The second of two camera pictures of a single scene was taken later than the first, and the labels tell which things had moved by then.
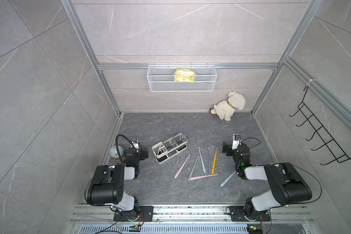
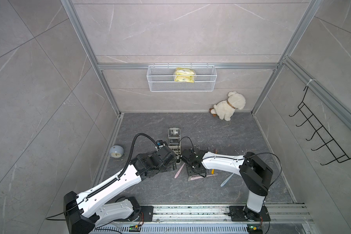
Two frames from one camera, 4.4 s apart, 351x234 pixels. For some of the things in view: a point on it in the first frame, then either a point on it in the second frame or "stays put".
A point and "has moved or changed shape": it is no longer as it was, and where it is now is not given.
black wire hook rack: x=338 y=153 stays put
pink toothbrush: x=201 y=176 stays put
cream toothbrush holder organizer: x=163 y=150 has moved or changed shape
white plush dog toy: x=225 y=109 stays put
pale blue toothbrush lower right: x=226 y=180 stays put
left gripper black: x=142 y=155 -> x=171 y=165
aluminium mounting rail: x=96 y=214 stays put
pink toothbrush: x=181 y=167 stays put
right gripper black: x=229 y=149 -> x=189 y=172
